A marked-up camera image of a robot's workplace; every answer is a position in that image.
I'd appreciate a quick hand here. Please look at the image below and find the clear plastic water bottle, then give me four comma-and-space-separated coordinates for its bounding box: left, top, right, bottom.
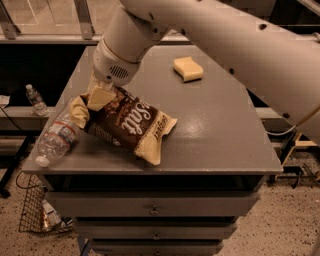
35, 97, 83, 167

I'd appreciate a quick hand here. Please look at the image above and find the top drawer with knob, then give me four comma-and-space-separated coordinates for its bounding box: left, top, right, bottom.
46, 191, 259, 217

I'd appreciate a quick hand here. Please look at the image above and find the wire mesh basket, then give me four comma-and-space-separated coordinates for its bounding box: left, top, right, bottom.
19, 175, 73, 237

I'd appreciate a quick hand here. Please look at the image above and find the bottle in wire basket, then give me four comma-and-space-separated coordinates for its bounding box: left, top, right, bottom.
42, 199, 62, 231

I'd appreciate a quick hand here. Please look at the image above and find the yellow metal stand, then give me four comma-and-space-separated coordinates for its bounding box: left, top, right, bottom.
268, 131, 320, 188

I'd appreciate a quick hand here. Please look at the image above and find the small water bottle on shelf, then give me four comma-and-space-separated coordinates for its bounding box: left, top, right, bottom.
25, 84, 49, 116

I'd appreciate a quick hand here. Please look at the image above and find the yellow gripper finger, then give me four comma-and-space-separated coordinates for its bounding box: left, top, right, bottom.
87, 72, 113, 94
87, 87, 116, 111

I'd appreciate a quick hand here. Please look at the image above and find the brown chip bag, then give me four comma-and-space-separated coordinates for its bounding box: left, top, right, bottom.
76, 86, 177, 165

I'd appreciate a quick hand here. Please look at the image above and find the middle drawer with knob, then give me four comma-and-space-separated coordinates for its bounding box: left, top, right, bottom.
74, 219, 237, 240

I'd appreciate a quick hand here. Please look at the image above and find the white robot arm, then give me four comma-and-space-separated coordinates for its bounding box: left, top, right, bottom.
93, 0, 320, 144

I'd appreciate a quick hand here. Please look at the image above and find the bottom drawer with knob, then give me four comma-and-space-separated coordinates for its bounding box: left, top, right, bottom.
91, 240, 223, 256

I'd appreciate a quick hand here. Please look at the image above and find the grey drawer cabinet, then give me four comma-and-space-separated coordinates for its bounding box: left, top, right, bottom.
25, 46, 281, 256

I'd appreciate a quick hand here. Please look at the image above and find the black cable on left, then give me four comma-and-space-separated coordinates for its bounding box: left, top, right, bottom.
0, 106, 34, 199

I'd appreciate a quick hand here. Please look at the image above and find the yellow sponge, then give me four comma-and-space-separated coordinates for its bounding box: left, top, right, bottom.
173, 57, 203, 82

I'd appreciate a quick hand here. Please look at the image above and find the drawer with knob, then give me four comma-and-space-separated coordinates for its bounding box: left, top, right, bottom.
74, 219, 237, 240
91, 240, 223, 256
46, 191, 259, 217

